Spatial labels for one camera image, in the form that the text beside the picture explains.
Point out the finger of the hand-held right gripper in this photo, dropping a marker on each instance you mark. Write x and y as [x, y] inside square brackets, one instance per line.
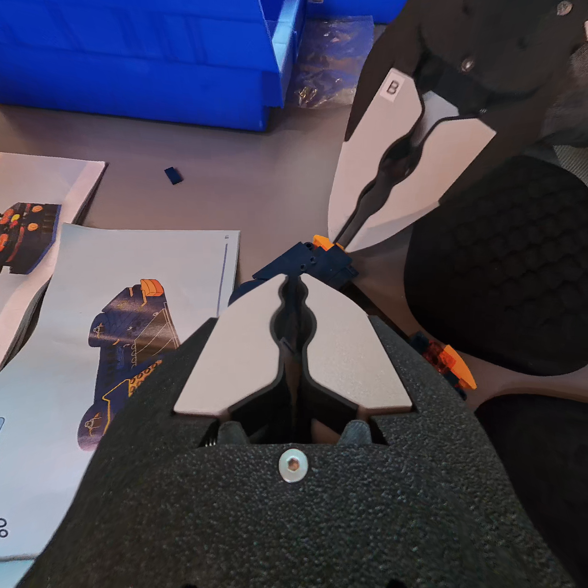
[436, 160]
[363, 151]

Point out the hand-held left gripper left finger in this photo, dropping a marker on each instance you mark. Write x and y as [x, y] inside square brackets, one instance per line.
[225, 363]

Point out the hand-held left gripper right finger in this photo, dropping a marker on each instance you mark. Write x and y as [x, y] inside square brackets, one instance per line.
[353, 358]

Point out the blue orange brick model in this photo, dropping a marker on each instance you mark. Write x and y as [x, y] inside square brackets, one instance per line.
[321, 266]

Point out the small orange brick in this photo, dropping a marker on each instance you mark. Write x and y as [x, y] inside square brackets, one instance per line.
[321, 241]

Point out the instruction booklet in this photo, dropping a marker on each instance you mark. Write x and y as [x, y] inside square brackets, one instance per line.
[69, 275]

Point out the dark blue tile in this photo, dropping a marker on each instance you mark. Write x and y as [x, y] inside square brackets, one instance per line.
[173, 175]

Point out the blue plastic bin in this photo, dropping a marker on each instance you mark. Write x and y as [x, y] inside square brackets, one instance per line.
[138, 59]
[353, 9]

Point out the crumpled clear plastic wrap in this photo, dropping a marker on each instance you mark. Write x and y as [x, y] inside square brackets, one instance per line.
[330, 59]

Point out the black bumpy cushion pad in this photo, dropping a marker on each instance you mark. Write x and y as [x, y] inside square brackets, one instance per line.
[505, 266]

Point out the instruction booklet arcade machine cover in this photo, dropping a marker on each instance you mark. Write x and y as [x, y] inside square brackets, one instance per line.
[46, 183]

